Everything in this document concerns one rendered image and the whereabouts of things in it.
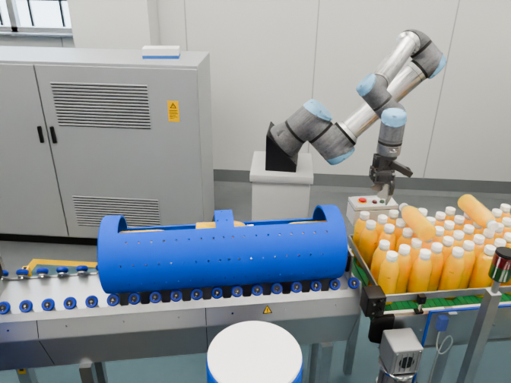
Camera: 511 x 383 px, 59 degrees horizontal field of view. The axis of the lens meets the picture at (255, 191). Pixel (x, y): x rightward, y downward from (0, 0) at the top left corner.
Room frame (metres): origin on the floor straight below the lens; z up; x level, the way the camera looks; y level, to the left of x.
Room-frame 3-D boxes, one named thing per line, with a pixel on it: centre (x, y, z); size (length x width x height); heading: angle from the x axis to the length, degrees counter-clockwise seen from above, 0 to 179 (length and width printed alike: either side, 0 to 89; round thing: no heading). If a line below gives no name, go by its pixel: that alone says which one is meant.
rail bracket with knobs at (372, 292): (1.30, -0.44, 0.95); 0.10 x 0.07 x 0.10; 8
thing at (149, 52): (3.17, 0.65, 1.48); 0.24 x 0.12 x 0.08; 94
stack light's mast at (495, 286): (1.19, -0.79, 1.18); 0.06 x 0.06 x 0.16
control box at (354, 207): (1.81, -0.53, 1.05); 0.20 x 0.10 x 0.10; 98
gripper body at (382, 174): (1.64, -0.50, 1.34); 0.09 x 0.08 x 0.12; 98
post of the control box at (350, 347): (1.81, -0.53, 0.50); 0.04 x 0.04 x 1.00; 8
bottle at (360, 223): (1.67, -0.47, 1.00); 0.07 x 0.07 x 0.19
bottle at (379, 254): (1.45, -0.50, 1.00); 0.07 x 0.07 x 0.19
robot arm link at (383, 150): (1.64, -0.51, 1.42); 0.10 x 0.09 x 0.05; 8
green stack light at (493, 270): (1.19, -0.79, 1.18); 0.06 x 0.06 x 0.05
